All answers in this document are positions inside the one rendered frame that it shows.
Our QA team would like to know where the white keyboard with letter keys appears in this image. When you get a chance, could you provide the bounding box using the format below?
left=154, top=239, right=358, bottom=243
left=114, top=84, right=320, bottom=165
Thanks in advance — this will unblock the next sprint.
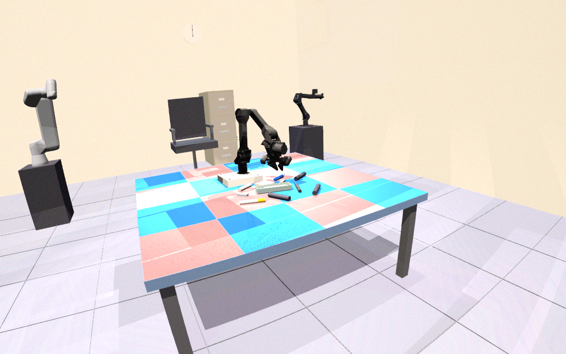
left=255, top=182, right=292, bottom=194

